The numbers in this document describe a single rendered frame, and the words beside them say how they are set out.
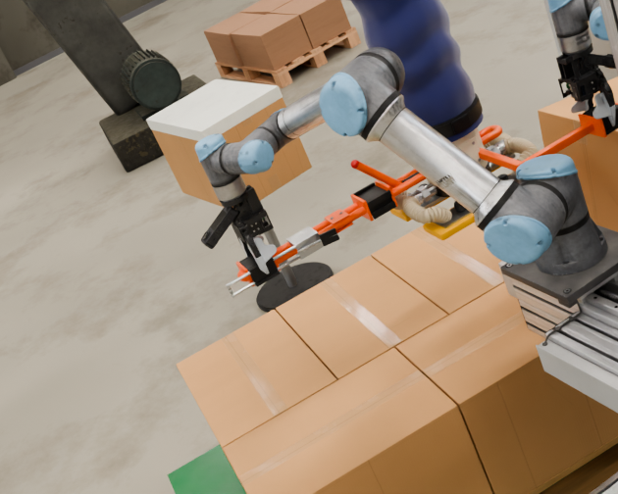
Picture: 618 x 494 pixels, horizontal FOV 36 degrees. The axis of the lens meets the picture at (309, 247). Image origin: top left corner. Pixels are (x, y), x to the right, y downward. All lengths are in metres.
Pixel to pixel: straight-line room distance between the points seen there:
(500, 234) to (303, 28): 6.12
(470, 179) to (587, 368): 0.43
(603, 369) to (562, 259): 0.26
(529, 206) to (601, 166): 0.90
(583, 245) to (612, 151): 0.71
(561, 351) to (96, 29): 6.38
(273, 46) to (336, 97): 5.88
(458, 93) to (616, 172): 0.53
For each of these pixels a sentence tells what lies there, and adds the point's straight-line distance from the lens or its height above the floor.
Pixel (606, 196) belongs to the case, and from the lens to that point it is 2.78.
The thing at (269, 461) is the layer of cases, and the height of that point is 0.54.
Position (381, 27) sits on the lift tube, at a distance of 2.35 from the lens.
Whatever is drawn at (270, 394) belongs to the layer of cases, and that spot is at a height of 0.54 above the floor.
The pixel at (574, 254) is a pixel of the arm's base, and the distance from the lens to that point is 2.01.
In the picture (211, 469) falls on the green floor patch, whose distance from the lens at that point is 3.75.
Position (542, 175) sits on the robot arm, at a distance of 1.93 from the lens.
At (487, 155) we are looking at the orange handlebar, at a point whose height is 1.11.
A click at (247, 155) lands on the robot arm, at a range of 2.16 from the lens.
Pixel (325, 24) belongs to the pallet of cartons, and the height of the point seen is 0.28.
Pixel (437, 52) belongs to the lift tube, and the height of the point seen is 1.41.
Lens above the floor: 2.11
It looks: 25 degrees down
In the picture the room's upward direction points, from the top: 24 degrees counter-clockwise
